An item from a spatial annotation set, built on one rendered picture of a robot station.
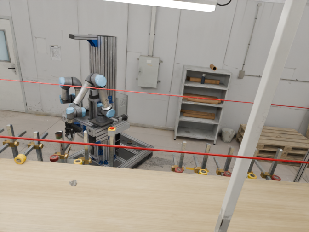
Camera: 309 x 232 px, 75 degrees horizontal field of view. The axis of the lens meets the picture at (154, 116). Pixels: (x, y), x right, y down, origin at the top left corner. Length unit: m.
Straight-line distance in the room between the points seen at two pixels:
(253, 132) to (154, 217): 0.99
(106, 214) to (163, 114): 3.30
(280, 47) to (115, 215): 1.42
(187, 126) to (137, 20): 2.51
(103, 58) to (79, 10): 2.18
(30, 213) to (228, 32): 4.07
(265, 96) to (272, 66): 0.12
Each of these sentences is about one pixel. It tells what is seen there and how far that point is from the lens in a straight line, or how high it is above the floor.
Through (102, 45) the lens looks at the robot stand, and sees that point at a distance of 2.57.
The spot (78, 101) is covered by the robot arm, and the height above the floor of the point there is 1.37.
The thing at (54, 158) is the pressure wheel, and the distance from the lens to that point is 2.24.
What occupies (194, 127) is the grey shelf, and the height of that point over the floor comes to 0.16.
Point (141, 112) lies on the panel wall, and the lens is 4.65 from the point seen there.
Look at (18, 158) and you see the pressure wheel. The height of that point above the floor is 0.97.
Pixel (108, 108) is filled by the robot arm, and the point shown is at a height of 1.27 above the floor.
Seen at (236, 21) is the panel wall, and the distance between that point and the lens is 4.45.
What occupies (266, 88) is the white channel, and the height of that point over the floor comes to 1.99.
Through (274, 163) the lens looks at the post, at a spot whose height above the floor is 0.98.
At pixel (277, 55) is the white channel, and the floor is 2.12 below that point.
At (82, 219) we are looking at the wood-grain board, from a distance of 1.65.
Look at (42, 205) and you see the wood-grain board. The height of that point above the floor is 0.90.
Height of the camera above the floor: 2.16
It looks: 23 degrees down
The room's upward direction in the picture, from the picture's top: 6 degrees clockwise
